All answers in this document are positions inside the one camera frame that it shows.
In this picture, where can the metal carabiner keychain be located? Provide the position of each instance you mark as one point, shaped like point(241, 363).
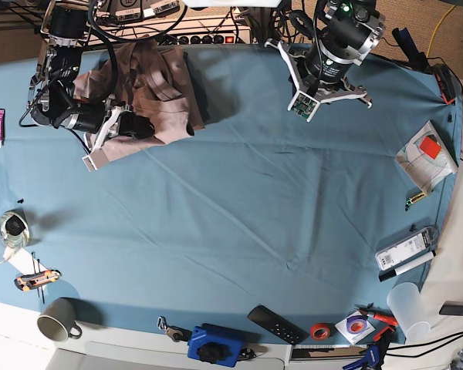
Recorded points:
point(176, 334)

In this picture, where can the grey coffee mug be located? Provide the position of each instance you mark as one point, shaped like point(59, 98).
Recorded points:
point(58, 321)

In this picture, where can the white power strip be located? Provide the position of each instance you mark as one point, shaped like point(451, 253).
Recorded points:
point(213, 30)

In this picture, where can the translucent plastic cup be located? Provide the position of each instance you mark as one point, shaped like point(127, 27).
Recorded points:
point(406, 305)

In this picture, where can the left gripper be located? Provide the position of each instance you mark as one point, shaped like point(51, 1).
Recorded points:
point(328, 65)

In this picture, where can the black zip ties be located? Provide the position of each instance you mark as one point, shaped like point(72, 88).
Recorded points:
point(37, 271)

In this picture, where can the orange black clamp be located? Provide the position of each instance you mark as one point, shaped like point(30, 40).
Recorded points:
point(448, 83)

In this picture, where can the booklet with red square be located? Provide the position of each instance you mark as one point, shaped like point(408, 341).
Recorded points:
point(426, 159)

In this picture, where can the orange utility knife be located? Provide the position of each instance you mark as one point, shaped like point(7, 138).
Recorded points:
point(34, 281)

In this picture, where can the black remote control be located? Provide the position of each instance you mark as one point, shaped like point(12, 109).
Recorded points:
point(277, 325)

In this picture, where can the red handled pliers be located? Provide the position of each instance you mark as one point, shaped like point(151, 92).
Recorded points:
point(378, 315)

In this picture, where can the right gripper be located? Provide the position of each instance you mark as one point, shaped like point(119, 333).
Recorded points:
point(89, 119)

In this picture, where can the black power adapter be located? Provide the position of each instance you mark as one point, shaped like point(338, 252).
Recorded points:
point(451, 308)

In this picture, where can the black and white marker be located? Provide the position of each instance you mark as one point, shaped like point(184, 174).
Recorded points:
point(407, 266)

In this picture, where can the blue clamp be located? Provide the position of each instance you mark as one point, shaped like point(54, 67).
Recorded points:
point(416, 59)
point(373, 357)

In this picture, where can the clear plastic case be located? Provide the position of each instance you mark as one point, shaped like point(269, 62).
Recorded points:
point(406, 248)

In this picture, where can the blue table cloth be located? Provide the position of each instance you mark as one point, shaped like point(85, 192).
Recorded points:
point(259, 207)

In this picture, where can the pink t-shirt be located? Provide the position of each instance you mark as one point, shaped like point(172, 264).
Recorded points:
point(157, 86)

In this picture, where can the blue clamp top right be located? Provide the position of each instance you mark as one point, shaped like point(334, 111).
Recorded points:
point(416, 59)

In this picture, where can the blue clamp bottom right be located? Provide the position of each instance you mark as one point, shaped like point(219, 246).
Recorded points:
point(373, 357)

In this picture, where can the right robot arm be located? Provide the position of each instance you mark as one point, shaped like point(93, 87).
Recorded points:
point(66, 30)

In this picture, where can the blue box with black knob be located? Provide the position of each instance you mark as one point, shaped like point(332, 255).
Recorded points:
point(215, 345)

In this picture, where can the glass jar with black lid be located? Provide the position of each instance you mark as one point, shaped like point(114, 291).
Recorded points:
point(14, 230)

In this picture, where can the red tape roll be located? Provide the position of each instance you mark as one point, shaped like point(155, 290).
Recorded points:
point(321, 331)

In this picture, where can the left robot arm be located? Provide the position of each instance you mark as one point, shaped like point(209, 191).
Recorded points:
point(343, 34)

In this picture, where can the white paper note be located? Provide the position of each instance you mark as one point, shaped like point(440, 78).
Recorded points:
point(25, 263)

